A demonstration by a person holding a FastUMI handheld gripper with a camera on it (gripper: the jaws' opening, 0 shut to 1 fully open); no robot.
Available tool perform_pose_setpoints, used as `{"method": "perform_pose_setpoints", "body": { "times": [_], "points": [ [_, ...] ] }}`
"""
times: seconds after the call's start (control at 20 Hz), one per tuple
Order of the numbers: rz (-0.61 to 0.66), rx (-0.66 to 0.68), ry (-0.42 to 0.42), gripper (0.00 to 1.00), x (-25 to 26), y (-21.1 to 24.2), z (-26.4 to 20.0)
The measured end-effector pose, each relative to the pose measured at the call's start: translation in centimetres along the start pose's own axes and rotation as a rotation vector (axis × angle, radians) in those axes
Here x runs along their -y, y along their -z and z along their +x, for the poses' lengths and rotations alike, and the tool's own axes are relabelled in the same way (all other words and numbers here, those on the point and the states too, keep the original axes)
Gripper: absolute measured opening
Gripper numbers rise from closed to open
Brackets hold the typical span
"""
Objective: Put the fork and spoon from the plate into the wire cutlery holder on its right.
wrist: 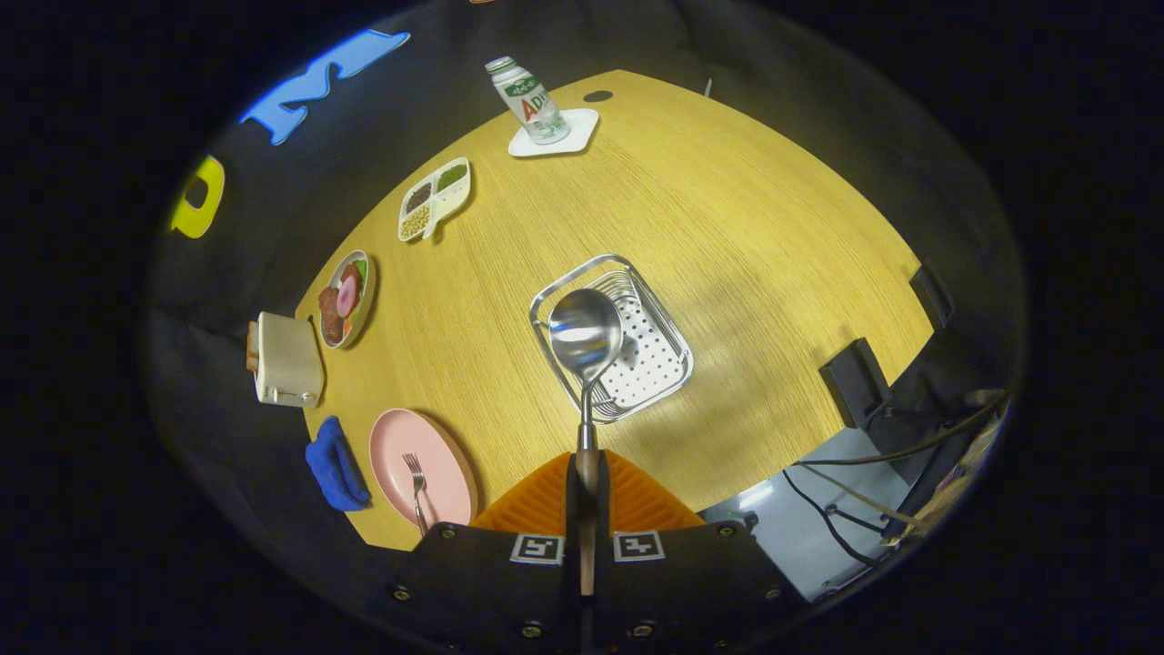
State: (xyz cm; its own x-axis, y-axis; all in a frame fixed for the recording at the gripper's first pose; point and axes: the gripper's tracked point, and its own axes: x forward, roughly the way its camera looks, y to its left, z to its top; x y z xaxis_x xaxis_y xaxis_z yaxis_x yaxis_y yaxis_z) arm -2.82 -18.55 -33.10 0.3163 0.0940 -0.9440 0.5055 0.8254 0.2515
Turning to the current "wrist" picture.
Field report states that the pink plate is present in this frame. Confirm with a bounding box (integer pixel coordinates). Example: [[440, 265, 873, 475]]
[[368, 408, 479, 529]]

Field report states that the oval plate with food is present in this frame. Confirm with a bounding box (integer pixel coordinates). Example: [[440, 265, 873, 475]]
[[316, 250, 377, 350]]

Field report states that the brown meat slice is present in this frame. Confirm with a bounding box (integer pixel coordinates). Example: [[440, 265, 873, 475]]
[[318, 288, 345, 345]]

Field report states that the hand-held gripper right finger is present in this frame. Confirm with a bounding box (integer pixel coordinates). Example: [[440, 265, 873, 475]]
[[596, 450, 810, 655]]

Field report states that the metal spoon with wooden handle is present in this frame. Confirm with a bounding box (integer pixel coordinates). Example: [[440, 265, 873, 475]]
[[548, 288, 625, 597]]

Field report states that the metal fork with wooden handle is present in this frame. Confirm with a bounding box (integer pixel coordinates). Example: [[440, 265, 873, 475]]
[[403, 452, 430, 536]]

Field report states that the white toaster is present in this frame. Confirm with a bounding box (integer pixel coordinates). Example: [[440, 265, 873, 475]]
[[255, 312, 326, 408]]

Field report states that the thin black cable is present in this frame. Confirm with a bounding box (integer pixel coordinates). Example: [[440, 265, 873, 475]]
[[782, 469, 878, 567]]

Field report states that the white divided dish with beans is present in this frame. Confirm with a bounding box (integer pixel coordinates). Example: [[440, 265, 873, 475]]
[[397, 157, 472, 243]]

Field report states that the thick dark cable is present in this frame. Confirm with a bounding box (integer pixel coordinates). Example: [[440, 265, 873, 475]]
[[796, 391, 1010, 467]]

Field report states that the blue cloth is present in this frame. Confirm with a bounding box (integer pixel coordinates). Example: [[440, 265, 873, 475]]
[[305, 416, 372, 512]]

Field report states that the white bottle with green label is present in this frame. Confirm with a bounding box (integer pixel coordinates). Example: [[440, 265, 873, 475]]
[[485, 56, 571, 145]]

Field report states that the metal drainer basket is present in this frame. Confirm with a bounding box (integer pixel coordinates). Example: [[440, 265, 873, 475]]
[[529, 254, 695, 425]]

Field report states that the white square coaster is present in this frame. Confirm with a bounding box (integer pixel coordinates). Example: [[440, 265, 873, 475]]
[[507, 108, 601, 158]]

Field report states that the black table clamp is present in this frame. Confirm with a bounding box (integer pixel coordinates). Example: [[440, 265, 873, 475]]
[[909, 264, 956, 328], [818, 338, 892, 428]]

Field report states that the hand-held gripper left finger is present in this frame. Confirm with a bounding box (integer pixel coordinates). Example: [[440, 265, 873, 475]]
[[364, 452, 583, 655]]

